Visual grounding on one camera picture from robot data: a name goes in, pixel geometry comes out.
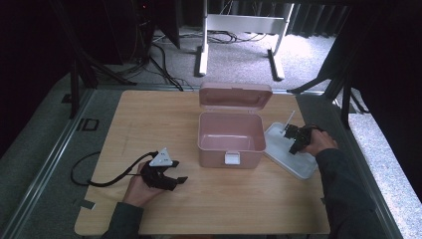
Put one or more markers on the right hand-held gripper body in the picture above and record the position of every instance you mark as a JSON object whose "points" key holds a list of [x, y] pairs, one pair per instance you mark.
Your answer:
{"points": [[302, 136]]}

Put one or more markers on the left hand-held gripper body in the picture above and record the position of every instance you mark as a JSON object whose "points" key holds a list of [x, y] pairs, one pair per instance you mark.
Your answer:
{"points": [[161, 159]]}

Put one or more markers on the white tray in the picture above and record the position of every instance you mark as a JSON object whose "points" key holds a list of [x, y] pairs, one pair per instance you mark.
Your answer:
{"points": [[292, 162]]}

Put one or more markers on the pink storage box with lid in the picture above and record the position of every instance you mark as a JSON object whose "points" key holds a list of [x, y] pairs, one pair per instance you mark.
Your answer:
{"points": [[232, 139]]}

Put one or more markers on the person's right hand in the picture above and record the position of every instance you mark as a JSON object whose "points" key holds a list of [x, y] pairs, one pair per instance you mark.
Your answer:
{"points": [[321, 142]]}

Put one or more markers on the person's left hand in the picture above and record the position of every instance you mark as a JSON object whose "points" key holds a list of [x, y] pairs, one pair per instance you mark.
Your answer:
{"points": [[139, 192]]}

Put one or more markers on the black metal stand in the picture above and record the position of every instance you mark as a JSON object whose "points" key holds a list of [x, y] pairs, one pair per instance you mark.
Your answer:
{"points": [[73, 89], [346, 99]]}

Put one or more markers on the grey tape piece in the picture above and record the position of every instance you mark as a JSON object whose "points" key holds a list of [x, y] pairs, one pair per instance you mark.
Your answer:
{"points": [[88, 204]]}

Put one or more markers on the dark curtain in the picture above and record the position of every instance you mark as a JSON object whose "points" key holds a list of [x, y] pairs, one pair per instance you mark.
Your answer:
{"points": [[315, 20]]}

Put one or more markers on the dark computer case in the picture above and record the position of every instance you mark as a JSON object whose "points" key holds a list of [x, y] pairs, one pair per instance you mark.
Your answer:
{"points": [[127, 30]]}

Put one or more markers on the white desk frame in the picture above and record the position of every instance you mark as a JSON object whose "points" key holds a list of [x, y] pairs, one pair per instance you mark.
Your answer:
{"points": [[245, 24]]}

